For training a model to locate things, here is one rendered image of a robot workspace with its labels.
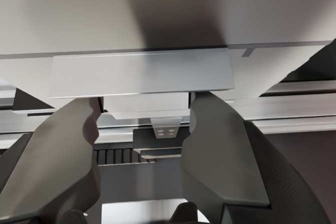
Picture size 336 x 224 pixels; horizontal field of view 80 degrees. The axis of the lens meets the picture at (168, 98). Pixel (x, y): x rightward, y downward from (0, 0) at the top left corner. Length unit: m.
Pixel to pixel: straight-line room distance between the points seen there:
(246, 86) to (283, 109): 0.34
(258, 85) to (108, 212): 0.16
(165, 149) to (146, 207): 0.20
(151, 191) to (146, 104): 0.54
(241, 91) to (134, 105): 0.09
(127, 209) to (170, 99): 0.10
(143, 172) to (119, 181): 0.08
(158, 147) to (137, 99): 0.22
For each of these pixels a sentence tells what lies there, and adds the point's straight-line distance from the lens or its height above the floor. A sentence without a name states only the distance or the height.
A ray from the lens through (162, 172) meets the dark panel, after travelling 0.69.
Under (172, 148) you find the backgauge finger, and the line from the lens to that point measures 0.37.
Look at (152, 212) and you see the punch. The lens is 0.19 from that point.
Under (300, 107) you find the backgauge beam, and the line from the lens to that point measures 0.52.
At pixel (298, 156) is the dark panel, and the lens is 0.82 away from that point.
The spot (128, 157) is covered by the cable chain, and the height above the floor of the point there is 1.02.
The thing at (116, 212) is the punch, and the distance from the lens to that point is 0.20.
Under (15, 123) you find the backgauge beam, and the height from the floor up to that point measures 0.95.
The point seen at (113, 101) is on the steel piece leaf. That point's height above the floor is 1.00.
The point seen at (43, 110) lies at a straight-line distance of 0.21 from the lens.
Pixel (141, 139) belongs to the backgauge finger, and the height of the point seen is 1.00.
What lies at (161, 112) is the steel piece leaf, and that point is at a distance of 0.20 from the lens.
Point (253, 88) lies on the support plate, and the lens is 0.17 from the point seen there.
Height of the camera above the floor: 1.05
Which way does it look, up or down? 19 degrees down
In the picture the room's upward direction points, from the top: 177 degrees clockwise
